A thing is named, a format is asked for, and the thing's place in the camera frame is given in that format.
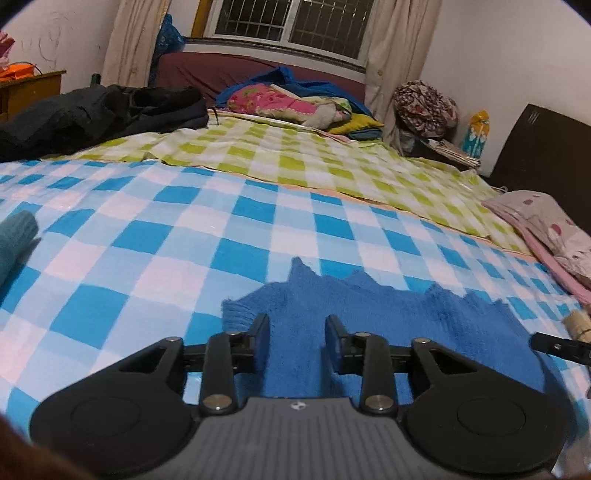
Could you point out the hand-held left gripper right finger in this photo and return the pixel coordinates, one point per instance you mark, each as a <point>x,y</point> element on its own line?
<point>334,346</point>

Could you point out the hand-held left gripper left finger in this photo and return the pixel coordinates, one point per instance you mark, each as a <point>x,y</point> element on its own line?
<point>258,346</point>

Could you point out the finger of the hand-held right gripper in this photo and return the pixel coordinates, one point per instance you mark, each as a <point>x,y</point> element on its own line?
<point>563,347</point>

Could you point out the blue knit sweater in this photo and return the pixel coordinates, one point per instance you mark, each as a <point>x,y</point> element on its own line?
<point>415,332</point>

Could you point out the beige striped folded sweater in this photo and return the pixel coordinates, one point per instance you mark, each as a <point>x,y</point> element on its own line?
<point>579,323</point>

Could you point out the blue checkered bed sheet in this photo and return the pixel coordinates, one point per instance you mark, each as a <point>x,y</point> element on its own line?
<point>161,258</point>

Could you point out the white floral pillow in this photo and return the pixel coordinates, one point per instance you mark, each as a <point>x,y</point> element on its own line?
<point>540,217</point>

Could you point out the green checkered bed sheet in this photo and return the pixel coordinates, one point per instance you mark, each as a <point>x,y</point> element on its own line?
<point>300,161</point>

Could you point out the dark wooden headboard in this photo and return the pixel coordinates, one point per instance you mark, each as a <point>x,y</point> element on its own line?
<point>549,157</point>

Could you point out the yellow pillow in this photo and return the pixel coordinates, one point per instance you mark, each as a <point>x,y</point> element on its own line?
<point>358,123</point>

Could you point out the stack of newspapers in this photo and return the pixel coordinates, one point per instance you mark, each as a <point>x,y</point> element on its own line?
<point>450,152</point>

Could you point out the pink floral quilt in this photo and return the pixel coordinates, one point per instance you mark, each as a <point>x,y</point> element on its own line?
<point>272,101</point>

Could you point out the floral cloth bundle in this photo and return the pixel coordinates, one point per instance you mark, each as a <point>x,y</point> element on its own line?
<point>425,108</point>

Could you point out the teal rolled cloth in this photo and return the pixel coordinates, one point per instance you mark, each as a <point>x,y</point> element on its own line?
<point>14,244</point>

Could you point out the maroon sofa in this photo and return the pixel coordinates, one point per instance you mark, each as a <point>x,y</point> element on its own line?
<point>203,74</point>

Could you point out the black jacket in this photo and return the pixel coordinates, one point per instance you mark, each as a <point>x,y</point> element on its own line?
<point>92,115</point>

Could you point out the cream curtain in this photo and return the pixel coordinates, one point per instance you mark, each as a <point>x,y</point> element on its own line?
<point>397,60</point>
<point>134,41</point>

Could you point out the blue patterned cloth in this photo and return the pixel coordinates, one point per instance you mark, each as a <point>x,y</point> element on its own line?
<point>168,39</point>

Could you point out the barred window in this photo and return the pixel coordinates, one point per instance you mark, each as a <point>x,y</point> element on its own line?
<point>295,23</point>

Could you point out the wooden desk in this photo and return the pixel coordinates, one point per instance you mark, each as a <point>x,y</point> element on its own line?
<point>32,94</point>

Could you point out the orange bag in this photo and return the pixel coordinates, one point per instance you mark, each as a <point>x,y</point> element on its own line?
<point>16,74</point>

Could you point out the pink flowered cloth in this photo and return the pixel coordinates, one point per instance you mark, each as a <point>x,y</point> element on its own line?
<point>4,48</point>

